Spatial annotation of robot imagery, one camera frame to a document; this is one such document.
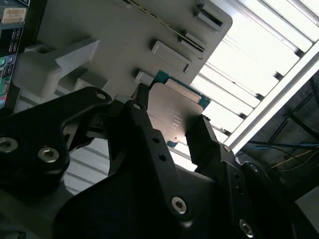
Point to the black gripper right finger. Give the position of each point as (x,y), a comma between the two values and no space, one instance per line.
(207,149)

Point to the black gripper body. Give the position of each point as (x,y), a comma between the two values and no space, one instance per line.
(119,211)

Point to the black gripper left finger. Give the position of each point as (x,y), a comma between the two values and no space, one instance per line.
(30,154)

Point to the silver CPU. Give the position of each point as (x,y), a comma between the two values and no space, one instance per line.
(174,104)

